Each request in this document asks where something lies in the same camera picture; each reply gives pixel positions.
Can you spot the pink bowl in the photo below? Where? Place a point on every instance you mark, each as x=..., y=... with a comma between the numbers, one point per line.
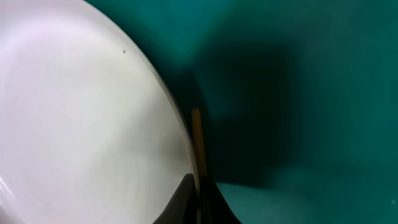
x=89, y=132

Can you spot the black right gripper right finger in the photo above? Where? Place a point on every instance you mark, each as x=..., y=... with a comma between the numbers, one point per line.
x=214, y=208

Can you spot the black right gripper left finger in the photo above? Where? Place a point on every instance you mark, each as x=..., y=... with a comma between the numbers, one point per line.
x=182, y=207

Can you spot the teal plastic tray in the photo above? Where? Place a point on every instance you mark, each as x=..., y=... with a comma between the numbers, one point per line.
x=298, y=100

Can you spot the wooden chopstick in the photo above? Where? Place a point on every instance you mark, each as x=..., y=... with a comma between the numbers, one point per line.
x=199, y=143

